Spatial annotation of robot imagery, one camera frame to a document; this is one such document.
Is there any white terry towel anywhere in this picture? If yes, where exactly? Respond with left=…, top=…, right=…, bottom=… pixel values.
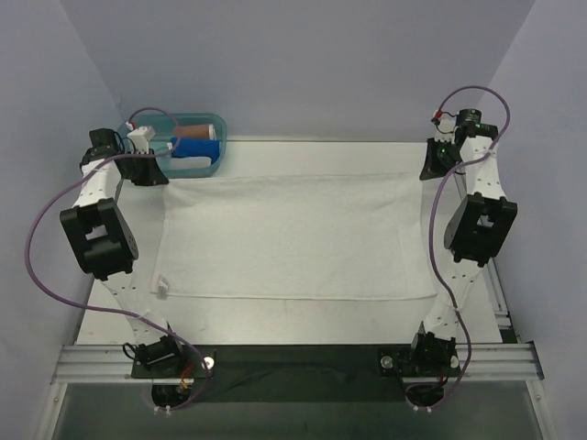
left=152, top=173, right=434, bottom=302

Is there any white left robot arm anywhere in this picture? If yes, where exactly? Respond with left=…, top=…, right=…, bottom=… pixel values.
left=60, top=126, right=186, bottom=378

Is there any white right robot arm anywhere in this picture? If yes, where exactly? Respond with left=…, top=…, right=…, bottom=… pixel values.
left=406, top=108, right=518, bottom=376

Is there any white rolled towel in bin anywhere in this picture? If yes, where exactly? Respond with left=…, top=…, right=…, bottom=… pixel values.
left=170, top=157, right=212, bottom=170

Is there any blue rolled towel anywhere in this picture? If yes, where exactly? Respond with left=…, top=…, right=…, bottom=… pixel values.
left=172, top=137, right=220, bottom=162

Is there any teal plastic bin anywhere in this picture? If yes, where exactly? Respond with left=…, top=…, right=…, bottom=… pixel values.
left=133, top=113, right=227, bottom=180

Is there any brown rolled towel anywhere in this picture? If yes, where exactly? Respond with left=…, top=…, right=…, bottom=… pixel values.
left=173, top=124, right=216, bottom=140

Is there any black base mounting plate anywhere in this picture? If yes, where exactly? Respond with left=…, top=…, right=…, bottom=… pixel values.
left=130, top=344, right=460, bottom=407

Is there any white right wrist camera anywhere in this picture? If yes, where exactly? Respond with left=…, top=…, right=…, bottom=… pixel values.
left=434, top=114, right=456, bottom=143

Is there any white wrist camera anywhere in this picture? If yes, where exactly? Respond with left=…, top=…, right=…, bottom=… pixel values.
left=434, top=114, right=456, bottom=143
left=127, top=126, right=155, bottom=154

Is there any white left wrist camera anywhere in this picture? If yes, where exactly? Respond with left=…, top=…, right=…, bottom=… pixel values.
left=127, top=126, right=155, bottom=154

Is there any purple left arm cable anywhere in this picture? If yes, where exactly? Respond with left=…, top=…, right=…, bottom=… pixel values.
left=25, top=107, right=216, bottom=412

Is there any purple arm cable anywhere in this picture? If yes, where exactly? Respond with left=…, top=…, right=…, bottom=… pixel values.
left=403, top=84, right=513, bottom=408
left=25, top=107, right=216, bottom=412

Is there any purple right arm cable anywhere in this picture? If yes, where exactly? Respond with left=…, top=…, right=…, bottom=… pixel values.
left=403, top=84, right=513, bottom=408

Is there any aluminium front rail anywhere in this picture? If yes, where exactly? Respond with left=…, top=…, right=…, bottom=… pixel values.
left=52, top=344, right=544, bottom=384

